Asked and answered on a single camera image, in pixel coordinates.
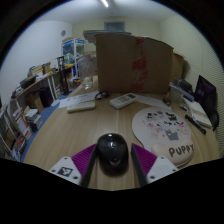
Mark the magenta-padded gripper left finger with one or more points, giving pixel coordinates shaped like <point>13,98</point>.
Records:
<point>82,160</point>

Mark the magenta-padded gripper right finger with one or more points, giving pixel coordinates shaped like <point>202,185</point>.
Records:
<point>146,160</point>

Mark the black computer mouse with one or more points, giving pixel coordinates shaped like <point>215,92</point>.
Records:
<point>112,153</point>

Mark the white puppy print mouse pad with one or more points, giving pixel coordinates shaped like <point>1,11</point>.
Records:
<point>160,128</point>

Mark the white flat rectangular device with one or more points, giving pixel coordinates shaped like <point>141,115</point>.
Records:
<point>81,106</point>

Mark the white paper sheet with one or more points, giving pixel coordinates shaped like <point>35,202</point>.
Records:
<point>78,98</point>
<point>151,101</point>

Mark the black marker pen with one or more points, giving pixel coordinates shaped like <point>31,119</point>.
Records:
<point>195,124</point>

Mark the small dark binder clip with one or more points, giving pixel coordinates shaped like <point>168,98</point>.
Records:
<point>166,101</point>

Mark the white remote control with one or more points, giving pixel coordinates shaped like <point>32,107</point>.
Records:
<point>122,100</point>

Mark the black eyeglasses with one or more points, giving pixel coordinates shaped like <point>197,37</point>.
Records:
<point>101,96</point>

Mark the white open notebook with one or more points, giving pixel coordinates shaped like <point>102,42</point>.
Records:
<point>200,113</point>

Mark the cluttered shelf unit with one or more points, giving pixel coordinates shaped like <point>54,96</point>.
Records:
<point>26,110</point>

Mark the blue book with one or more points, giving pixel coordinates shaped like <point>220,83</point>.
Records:
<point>181,92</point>

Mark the clear drinking glass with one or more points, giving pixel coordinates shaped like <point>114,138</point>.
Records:
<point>87,83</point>

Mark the black chair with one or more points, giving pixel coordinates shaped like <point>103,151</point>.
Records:
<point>215,120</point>

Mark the black monitor screen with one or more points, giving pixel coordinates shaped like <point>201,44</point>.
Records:
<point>205,93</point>

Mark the small cardboard box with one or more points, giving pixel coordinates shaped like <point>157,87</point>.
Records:
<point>177,66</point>

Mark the large cardboard box, red tape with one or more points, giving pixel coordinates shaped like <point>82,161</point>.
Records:
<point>120,63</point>

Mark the blue and white claw machine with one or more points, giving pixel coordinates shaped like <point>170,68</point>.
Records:
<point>73,53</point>

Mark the ceiling tube light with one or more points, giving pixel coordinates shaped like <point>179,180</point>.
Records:
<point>104,3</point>

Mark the round wall clock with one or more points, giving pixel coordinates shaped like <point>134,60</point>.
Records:
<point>63,33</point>

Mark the wall vent window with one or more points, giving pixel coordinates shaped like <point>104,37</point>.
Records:
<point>114,26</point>

